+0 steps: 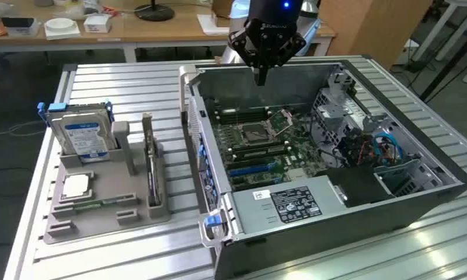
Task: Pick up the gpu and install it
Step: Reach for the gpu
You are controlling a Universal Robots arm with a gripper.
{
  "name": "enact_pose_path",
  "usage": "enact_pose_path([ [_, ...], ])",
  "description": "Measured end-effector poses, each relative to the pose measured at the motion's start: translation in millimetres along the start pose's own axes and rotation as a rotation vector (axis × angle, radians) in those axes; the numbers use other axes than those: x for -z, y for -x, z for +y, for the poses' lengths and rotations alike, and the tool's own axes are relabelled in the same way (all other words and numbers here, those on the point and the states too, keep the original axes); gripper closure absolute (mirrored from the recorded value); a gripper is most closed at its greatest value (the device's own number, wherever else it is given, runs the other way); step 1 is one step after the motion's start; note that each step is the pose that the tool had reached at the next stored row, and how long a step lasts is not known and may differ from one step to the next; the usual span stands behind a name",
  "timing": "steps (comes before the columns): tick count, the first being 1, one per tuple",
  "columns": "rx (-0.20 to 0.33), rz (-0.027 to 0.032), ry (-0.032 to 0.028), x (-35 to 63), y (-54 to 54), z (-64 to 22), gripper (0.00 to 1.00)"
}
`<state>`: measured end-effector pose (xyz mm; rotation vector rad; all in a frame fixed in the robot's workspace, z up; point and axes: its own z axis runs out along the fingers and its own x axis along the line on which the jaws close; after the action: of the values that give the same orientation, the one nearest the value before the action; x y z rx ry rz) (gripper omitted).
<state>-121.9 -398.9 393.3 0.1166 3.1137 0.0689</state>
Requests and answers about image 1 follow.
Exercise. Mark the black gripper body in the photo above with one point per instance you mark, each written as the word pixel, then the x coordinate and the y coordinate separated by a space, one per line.
pixel 273 14

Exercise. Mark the graphics card black fan shroud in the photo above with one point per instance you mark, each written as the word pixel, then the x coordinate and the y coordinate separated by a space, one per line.
pixel 151 163

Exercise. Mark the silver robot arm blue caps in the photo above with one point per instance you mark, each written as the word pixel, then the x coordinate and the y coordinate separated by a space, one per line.
pixel 313 32

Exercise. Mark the white paper stack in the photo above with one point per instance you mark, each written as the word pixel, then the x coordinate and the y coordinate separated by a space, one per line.
pixel 210 27

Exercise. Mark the brown cardboard box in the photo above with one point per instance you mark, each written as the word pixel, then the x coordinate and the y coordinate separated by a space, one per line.
pixel 219 7

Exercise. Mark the wooden cabinet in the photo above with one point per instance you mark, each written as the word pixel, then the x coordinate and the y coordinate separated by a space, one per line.
pixel 374 29

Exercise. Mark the black round lamp base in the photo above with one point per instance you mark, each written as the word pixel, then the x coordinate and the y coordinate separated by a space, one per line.
pixel 154 14

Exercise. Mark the silver metal disk bay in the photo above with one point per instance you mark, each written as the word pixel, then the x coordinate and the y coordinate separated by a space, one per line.
pixel 331 112

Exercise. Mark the metal socket cover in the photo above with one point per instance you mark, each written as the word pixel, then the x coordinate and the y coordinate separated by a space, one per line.
pixel 282 120

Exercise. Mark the thin locking lever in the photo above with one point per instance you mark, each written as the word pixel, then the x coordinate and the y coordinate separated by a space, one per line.
pixel 238 120

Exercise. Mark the white floor unit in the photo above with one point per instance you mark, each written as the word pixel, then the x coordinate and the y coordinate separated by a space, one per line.
pixel 405 55

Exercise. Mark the CPU socket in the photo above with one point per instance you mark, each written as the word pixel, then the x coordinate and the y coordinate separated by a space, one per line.
pixel 257 134

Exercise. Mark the green motherboard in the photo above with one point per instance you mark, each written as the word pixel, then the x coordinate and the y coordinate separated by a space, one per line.
pixel 298 146

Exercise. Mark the small white box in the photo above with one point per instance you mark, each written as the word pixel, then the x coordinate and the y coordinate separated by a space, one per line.
pixel 98 24

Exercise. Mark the black RAM stick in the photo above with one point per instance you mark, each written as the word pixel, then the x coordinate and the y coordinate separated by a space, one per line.
pixel 257 152

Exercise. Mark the clear plastic bag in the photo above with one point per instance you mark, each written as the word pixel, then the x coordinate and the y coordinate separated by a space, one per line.
pixel 82 7

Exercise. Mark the white flat box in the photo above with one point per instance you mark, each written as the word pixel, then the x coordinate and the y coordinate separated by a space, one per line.
pixel 62 35

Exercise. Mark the white round dish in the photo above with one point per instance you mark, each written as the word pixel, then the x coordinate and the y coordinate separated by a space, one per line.
pixel 60 22

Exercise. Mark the black plastic shroud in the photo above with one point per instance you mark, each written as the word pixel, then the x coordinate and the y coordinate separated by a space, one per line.
pixel 358 186

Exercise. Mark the hard disk blue carrier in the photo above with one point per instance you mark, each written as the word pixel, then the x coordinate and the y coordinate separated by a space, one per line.
pixel 82 137

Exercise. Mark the silver slanted disk bay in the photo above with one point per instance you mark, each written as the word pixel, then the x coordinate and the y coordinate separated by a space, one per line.
pixel 405 175

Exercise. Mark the wooden desk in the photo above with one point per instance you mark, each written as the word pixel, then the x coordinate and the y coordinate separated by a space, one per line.
pixel 27 41

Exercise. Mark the white box dark lid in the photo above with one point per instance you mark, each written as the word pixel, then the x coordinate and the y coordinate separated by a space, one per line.
pixel 22 30

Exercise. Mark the grey power supply unit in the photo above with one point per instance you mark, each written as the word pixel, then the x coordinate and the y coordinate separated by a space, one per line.
pixel 253 210

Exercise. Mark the grey parts rack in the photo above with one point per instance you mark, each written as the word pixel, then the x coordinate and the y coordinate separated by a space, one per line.
pixel 108 181

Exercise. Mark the blue case latch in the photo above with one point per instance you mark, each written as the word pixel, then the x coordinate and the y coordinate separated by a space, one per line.
pixel 213 220

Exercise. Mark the silver foil bag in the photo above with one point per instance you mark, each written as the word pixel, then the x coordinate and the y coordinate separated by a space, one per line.
pixel 0 10

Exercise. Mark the silver CPU chip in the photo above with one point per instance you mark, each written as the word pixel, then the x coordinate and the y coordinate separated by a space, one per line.
pixel 75 186

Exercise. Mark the black open PC case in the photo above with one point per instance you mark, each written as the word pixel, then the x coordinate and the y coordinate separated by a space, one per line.
pixel 335 233

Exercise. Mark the green RAM stick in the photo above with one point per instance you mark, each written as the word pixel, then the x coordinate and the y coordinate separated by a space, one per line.
pixel 90 205

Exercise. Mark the black metal post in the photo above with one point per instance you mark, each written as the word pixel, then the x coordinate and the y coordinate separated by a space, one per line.
pixel 450 67

